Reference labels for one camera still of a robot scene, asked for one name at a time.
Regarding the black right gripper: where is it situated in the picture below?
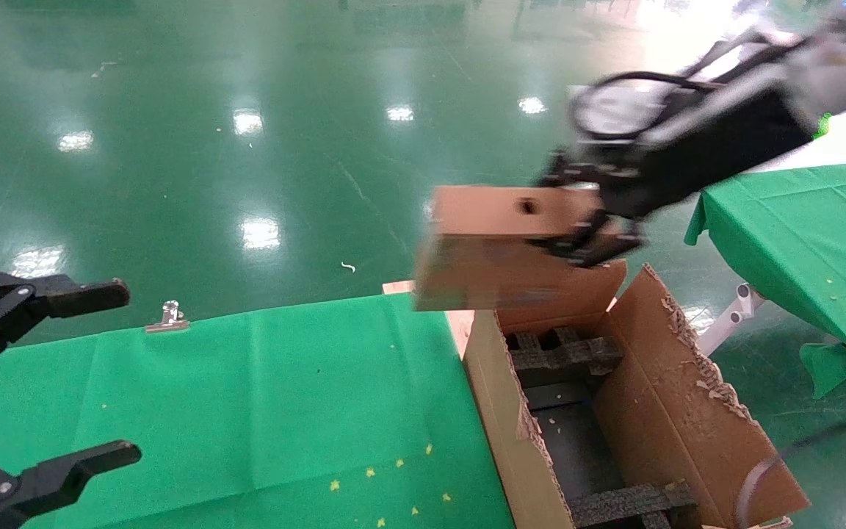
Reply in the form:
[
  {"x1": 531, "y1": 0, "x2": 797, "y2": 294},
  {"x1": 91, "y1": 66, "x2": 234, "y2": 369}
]
[{"x1": 535, "y1": 88, "x2": 817, "y2": 269}]

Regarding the small brown cardboard box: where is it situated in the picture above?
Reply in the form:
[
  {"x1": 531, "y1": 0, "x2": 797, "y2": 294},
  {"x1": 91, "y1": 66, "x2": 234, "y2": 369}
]
[{"x1": 412, "y1": 184, "x2": 627, "y2": 313}]

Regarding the large open cardboard carton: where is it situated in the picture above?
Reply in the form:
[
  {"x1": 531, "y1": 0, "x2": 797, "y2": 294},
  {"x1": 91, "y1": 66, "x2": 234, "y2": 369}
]
[{"x1": 460, "y1": 261, "x2": 811, "y2": 529}]

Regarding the dark carton bottom pad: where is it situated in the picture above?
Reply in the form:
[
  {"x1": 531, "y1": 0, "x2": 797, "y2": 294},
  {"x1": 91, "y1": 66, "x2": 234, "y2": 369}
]
[{"x1": 522, "y1": 382, "x2": 629, "y2": 500}]

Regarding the silver metal binder clip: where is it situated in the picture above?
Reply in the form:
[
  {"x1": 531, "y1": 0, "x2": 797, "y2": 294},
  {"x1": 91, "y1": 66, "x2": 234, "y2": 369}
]
[{"x1": 145, "y1": 300, "x2": 190, "y2": 334}]

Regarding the black foam insert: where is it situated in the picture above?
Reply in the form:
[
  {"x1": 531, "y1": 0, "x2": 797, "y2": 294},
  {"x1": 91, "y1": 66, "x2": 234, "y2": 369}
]
[
  {"x1": 568, "y1": 481, "x2": 699, "y2": 529},
  {"x1": 505, "y1": 327, "x2": 623, "y2": 388}
]

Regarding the white metal table leg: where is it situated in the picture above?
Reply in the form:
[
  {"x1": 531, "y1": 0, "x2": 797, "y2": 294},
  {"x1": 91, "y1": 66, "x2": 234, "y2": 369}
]
[{"x1": 695, "y1": 283, "x2": 765, "y2": 357}]

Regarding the green tablecloth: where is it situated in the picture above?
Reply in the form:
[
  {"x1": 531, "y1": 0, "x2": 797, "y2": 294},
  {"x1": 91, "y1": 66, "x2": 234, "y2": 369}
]
[
  {"x1": 684, "y1": 158, "x2": 846, "y2": 401},
  {"x1": 0, "y1": 292, "x2": 516, "y2": 529}
]

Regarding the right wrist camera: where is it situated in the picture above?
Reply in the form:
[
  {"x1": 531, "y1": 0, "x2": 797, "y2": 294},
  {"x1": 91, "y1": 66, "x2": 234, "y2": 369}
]
[{"x1": 566, "y1": 73, "x2": 681, "y2": 142}]

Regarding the black hanging cable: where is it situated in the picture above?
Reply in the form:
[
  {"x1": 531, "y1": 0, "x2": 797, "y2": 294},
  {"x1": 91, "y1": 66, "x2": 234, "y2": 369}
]
[{"x1": 734, "y1": 415, "x2": 846, "y2": 529}]

